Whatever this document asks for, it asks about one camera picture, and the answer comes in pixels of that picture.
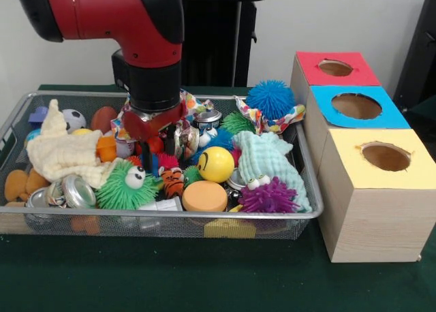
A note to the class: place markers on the red blue spiky ball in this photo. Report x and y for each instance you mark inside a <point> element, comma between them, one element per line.
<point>168,162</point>

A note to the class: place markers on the shallow mesh bin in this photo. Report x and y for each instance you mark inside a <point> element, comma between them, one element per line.
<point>153,228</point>

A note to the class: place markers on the cream waffle cloth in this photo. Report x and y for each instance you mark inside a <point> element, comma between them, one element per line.
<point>64,152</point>

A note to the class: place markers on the dark green tablecloth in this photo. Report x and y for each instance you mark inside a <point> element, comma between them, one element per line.
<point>204,278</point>

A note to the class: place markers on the green cloth side table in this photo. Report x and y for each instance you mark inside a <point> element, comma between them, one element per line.
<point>424,118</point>

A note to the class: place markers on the orange foam disc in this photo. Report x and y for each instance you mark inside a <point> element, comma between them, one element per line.
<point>204,196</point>

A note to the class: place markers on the black upright panel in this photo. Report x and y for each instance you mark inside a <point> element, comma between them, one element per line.
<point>419,53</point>

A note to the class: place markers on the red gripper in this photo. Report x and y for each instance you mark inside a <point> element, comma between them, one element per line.
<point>136,128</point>

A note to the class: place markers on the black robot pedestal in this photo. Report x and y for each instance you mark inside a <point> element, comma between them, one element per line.
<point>218,36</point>

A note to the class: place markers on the yellow smiley ball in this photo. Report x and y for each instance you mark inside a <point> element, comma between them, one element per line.
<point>216,163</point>

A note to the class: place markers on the purple spiky ball with eyes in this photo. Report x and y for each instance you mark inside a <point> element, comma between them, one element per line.
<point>269,198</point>

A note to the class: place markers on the small soccer ball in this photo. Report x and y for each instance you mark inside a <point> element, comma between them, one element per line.
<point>76,119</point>

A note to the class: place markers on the confetti print cloth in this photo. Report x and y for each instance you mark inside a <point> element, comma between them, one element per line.
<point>269,121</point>

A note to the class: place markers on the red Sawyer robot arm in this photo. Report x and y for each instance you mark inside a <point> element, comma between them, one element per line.
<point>119,19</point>

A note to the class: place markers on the wooden three-hole box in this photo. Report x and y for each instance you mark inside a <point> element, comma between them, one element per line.
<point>374,220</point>

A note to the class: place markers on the green spiky ball with eyes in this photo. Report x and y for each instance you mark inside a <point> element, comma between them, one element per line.
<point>116,189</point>

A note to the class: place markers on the small brown football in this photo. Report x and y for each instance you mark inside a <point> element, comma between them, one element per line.
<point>104,119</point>

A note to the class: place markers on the light blue waffle cloth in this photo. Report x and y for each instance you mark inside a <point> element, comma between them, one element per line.
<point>269,155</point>

